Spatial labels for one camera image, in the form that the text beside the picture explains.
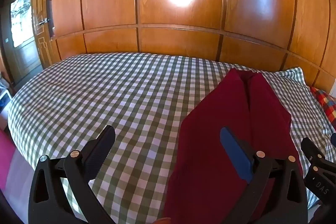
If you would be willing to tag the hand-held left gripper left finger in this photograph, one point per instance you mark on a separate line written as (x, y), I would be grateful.
(106, 140)

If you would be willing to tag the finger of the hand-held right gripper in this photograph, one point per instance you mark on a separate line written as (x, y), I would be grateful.
(311, 148)

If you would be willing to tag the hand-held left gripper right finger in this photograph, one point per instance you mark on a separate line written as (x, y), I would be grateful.
(233, 153)

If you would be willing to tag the dark red garment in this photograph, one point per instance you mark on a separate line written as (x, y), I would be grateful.
(210, 121)

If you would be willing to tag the green checkered bed sheet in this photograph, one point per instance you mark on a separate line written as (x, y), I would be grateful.
(105, 95)

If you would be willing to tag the multicoloured checkered pillow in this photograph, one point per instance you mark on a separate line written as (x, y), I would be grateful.
(325, 103)

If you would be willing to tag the green checkered pillow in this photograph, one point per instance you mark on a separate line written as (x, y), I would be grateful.
(294, 77)

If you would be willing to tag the pink cloth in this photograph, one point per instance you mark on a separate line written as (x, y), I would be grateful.
(10, 153)

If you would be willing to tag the wooden inlaid door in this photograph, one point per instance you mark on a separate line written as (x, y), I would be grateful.
(42, 16)

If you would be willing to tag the dark glazed door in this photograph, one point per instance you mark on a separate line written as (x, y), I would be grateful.
(18, 29)

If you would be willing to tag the wooden wardrobe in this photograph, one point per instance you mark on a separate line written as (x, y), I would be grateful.
(183, 3)

